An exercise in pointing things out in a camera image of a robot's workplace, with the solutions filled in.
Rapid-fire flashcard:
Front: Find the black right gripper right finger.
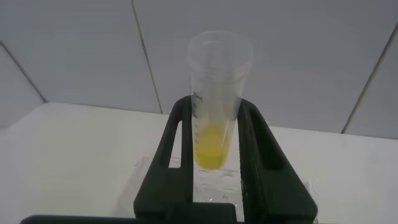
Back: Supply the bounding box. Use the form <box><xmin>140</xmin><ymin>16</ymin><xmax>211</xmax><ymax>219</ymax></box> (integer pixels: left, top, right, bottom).
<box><xmin>237</xmin><ymin>98</ymin><xmax>318</xmax><ymax>224</ymax></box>

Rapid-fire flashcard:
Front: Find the clear acrylic test tube rack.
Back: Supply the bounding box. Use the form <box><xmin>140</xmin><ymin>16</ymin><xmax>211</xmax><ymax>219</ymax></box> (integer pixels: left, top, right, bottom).
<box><xmin>118</xmin><ymin>154</ymin><xmax>318</xmax><ymax>220</ymax></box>

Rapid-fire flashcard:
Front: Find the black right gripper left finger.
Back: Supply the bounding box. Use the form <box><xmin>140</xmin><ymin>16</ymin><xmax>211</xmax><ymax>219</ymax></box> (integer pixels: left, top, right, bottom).
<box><xmin>133</xmin><ymin>95</ymin><xmax>195</xmax><ymax>223</ymax></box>

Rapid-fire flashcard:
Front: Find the test tube with yellow pigment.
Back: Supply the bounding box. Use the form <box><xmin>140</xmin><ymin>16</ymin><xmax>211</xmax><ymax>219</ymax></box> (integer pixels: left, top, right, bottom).
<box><xmin>187</xmin><ymin>30</ymin><xmax>254</xmax><ymax>171</ymax></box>

